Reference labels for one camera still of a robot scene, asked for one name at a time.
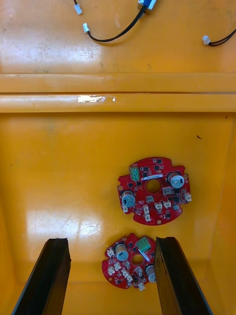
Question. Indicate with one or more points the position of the yellow-orange plastic bin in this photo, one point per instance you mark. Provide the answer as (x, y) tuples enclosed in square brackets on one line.
[(123, 59), (61, 172)]

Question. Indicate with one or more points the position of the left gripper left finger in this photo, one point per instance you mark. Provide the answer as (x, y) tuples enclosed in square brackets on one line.
[(46, 278)]

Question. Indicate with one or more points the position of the round red circuit board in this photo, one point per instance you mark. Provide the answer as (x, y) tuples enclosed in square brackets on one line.
[(153, 204), (123, 273)]

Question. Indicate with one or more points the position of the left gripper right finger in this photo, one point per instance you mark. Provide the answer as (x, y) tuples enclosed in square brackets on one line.
[(177, 275)]

